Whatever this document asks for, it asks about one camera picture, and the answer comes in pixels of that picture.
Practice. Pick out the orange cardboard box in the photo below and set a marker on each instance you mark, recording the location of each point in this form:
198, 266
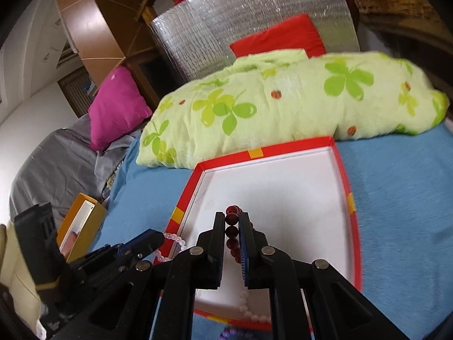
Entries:
90, 226

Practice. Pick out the green clover pillow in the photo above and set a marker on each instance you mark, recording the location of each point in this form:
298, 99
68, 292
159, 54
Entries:
283, 113

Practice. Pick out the red pillow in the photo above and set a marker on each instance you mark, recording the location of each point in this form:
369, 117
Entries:
283, 39

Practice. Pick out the red cardboard box tray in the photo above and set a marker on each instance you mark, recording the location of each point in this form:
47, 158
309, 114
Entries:
283, 191

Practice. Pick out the brown slatted screen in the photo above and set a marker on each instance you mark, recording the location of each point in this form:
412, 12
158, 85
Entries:
76, 95

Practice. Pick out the blue blanket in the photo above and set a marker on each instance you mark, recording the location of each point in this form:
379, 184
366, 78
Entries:
396, 202

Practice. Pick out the silver foil insulation mat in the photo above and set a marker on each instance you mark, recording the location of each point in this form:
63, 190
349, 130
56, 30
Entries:
230, 7

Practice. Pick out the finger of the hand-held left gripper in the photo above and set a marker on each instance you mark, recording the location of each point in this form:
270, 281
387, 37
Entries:
150, 241
120, 249

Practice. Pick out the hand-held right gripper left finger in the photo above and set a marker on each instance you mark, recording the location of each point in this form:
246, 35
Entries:
219, 251

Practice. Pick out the beige leather sofa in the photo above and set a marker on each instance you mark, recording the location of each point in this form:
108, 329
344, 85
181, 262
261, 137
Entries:
17, 283

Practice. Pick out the grey cloth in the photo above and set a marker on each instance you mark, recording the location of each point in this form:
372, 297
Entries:
53, 163

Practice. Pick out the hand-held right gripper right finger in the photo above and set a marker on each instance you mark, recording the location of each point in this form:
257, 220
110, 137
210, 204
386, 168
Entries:
244, 251

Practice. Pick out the wicker basket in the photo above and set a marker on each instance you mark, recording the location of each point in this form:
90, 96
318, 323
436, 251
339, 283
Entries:
396, 14

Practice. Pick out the magenta pillow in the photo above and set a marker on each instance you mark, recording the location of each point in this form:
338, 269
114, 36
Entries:
116, 109

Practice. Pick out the patterned sheet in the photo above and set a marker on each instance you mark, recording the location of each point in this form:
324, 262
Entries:
109, 184

